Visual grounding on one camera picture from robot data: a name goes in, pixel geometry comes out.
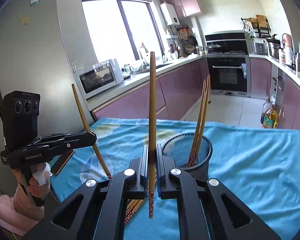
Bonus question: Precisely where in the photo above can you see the hanging pans and woks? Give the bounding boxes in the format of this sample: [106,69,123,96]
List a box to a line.
[180,27,198,55]

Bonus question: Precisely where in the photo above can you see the silver refrigerator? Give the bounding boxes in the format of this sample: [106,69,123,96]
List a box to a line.
[0,0,100,193]

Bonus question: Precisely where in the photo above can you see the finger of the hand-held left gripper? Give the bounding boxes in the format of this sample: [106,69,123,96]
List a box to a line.
[50,131,97,153]
[27,132,73,147]

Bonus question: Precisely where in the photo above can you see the black built-in oven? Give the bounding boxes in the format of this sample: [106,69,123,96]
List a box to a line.
[207,55,250,97]

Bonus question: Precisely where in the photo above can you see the black countertop storage rack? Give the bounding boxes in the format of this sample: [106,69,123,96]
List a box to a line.
[241,15,272,39]

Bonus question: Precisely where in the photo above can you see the pink wall cabinet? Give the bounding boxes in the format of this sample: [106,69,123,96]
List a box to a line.
[171,0,202,18]

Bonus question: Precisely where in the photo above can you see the long purple counter cabinet run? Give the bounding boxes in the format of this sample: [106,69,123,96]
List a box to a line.
[86,55,210,125]

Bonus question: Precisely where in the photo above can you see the steel cooking pot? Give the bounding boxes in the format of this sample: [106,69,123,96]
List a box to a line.
[207,44,223,53]

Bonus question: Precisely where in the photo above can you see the bamboo chopstick red floral handle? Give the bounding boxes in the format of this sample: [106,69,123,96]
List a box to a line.
[148,51,156,219]
[71,83,113,179]

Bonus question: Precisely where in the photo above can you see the person's left hand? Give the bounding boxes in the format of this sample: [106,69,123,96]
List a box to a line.
[27,162,52,201]

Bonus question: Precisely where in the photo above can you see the blue printed tablecloth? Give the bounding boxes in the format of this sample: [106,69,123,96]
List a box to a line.
[50,117,300,240]

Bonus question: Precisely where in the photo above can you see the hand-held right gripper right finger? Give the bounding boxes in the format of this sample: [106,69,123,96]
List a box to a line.
[156,144,282,240]

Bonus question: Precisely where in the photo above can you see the steel countertop appliance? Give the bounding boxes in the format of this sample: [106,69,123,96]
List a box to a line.
[251,40,268,55]

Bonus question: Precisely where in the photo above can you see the short purple counter cabinet run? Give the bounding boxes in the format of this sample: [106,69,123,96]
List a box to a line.
[250,54,300,170]

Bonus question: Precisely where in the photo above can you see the dark wooden chair back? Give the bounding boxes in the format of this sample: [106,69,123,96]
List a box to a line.
[51,150,75,175]

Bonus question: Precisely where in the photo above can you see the black mesh utensil holder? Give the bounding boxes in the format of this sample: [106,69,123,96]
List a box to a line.
[161,133,213,180]

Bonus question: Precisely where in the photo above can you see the dark liquid bottle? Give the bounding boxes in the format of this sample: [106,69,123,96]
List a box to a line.
[261,99,273,123]

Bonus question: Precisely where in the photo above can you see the pile of red-handled chopsticks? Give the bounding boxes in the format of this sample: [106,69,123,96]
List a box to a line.
[125,197,144,224]

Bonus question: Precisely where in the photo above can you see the yellow cooking oil bottle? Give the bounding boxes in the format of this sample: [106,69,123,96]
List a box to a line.
[262,105,280,129]

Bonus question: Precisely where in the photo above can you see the kitchen window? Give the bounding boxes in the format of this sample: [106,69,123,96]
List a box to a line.
[81,0,165,63]

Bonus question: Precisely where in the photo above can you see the bunch of bamboo chopsticks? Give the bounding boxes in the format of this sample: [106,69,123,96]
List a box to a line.
[187,74,211,167]

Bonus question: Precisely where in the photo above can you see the red tall container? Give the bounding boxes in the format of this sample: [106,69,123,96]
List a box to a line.
[281,33,294,65]

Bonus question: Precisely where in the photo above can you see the white microwave oven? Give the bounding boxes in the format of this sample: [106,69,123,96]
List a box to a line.
[74,59,124,100]

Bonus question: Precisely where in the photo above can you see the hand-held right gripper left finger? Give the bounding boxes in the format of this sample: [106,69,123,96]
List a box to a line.
[22,145,150,240]

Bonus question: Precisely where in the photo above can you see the black range hood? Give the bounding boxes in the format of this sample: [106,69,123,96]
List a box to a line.
[204,31,248,55]

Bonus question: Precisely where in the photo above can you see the white wall water heater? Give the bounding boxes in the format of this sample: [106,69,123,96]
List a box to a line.
[160,2,180,26]

